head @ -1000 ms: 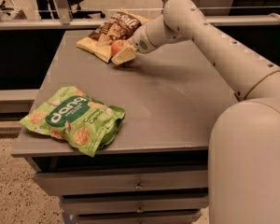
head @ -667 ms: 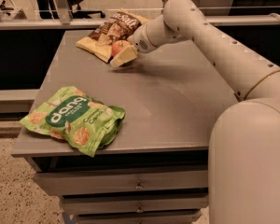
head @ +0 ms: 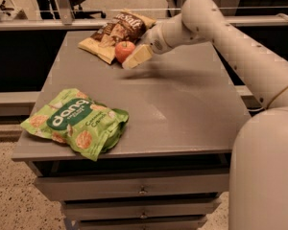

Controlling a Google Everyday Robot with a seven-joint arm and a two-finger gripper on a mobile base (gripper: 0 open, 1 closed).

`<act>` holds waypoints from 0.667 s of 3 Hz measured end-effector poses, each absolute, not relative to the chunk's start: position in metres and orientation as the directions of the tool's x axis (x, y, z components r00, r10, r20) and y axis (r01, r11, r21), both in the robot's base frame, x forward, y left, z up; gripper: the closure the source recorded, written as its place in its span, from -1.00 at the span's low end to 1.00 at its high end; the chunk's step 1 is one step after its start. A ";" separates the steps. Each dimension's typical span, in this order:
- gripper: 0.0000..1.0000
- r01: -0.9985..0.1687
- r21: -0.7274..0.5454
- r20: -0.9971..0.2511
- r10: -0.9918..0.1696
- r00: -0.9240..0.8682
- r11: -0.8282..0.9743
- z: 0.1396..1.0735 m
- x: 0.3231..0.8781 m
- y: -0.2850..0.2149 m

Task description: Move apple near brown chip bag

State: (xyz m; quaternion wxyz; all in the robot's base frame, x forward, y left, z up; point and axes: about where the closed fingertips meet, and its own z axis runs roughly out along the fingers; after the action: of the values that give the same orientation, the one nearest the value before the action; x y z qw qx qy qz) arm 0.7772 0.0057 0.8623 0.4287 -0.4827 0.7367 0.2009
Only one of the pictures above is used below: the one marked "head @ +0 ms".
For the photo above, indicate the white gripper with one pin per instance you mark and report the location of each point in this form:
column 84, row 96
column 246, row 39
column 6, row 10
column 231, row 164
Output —
column 154, row 40

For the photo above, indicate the bottom grey drawer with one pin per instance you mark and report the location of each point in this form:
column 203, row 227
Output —
column 174, row 223

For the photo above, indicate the top grey drawer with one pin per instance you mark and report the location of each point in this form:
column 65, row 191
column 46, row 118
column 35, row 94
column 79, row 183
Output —
column 133, row 184

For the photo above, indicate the middle grey drawer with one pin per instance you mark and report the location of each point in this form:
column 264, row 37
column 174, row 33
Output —
column 146, row 209

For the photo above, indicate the metal railing frame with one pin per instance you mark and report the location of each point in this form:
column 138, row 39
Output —
column 18, row 15

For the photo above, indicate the grey drawer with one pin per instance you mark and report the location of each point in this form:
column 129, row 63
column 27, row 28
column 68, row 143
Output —
column 133, row 184
column 174, row 223
column 146, row 209

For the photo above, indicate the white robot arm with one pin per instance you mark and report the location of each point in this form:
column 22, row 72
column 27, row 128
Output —
column 258, row 176

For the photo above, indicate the red apple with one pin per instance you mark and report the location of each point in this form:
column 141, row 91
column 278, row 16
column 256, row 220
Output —
column 123, row 49

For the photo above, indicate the brown chip bag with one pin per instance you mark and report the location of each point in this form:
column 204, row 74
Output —
column 124, row 26

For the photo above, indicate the grey drawer cabinet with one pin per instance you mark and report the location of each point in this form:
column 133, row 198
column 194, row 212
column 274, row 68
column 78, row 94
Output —
column 184, row 115

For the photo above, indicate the green dang chip bag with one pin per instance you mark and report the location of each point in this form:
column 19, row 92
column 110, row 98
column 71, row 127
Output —
column 74, row 119

